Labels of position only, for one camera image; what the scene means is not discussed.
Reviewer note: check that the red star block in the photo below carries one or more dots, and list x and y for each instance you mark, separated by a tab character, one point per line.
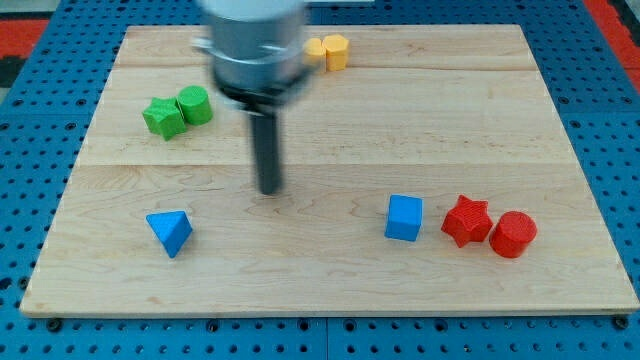
467	221

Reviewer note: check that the red cylinder block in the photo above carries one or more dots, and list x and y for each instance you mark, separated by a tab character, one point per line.
513	234

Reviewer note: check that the yellow block behind arm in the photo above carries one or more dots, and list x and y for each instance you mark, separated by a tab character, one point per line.
315	54

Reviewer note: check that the yellow hexagon block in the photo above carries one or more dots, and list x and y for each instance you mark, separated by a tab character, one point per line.
337	52

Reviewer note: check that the green cylinder block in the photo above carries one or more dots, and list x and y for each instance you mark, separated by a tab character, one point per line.
194	104

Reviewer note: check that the blue cube block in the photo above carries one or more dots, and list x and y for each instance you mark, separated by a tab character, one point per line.
404	217

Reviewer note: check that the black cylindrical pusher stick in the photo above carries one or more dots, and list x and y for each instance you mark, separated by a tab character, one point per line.
264	129

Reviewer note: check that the blue triangle block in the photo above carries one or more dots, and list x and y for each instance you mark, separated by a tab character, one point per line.
172	229

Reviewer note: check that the wooden board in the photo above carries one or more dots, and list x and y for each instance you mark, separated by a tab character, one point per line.
425	111

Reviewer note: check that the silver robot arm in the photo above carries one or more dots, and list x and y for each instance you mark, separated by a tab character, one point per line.
257	53

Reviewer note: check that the green star block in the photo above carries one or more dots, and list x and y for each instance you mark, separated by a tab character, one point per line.
164	118

